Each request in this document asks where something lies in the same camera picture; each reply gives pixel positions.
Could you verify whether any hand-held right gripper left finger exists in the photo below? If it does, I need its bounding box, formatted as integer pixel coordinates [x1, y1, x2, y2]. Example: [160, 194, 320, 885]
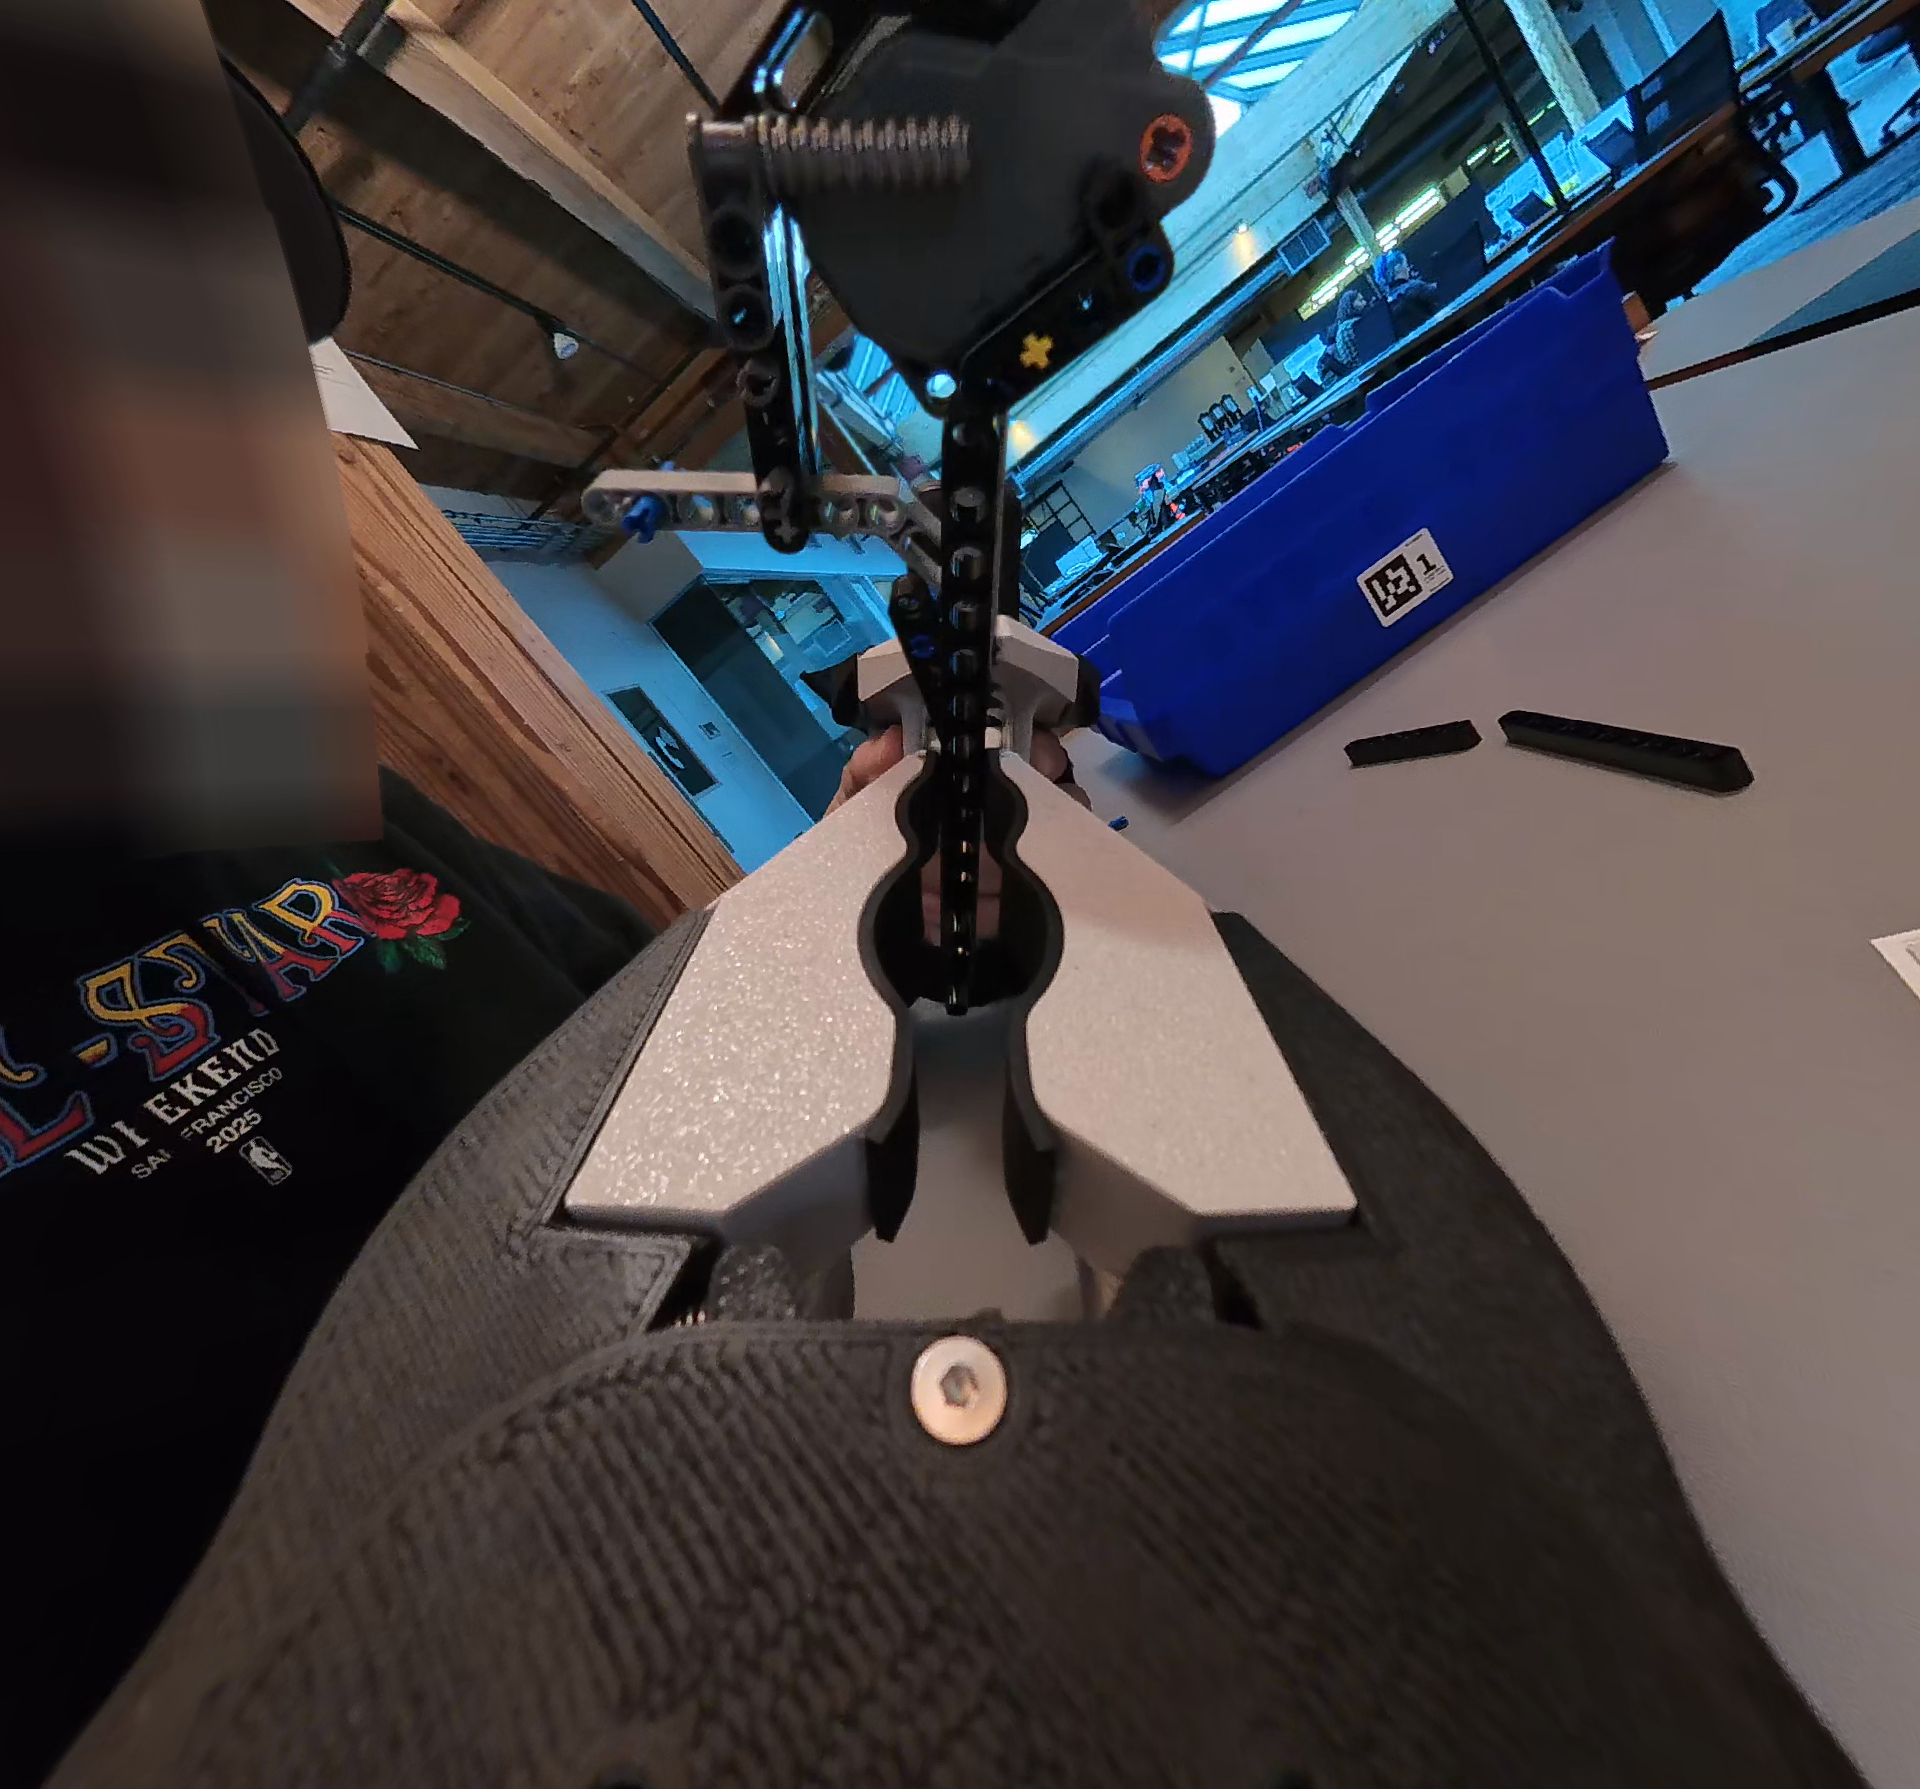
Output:
[567, 754, 940, 1287]

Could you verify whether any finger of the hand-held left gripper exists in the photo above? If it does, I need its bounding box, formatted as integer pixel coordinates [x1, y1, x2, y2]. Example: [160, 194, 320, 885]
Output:
[855, 640, 943, 770]
[992, 613, 1107, 770]

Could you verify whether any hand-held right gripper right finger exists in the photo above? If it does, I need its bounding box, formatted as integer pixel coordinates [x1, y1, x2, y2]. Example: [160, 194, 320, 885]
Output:
[983, 754, 1359, 1316]

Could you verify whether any long black pinned brick beam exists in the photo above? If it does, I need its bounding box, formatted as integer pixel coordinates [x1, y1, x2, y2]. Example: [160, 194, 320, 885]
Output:
[933, 379, 1027, 1018]

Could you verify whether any grey black toy brick chassis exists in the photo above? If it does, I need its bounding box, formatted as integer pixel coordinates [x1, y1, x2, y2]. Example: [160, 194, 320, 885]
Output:
[584, 0, 1220, 711]

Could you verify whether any person's left hand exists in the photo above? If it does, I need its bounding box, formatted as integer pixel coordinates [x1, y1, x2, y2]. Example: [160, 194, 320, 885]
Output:
[823, 728, 905, 818]

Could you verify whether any blue parts bin with tag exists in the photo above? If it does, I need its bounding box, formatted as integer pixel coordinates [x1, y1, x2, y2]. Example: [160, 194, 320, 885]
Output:
[1051, 242, 1671, 776]

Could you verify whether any white marker tag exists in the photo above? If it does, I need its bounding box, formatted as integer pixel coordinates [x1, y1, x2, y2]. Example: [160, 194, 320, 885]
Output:
[1358, 529, 1455, 624]

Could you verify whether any person's black printed shirt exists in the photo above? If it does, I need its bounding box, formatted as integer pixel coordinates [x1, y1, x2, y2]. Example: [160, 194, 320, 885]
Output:
[0, 768, 662, 1789]

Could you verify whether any medium black brick beam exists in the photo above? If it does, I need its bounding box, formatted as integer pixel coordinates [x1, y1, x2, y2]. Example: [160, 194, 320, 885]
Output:
[1499, 708, 1754, 796]

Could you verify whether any black office chair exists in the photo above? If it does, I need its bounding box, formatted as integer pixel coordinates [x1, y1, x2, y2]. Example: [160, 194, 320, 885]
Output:
[1627, 11, 1802, 313]

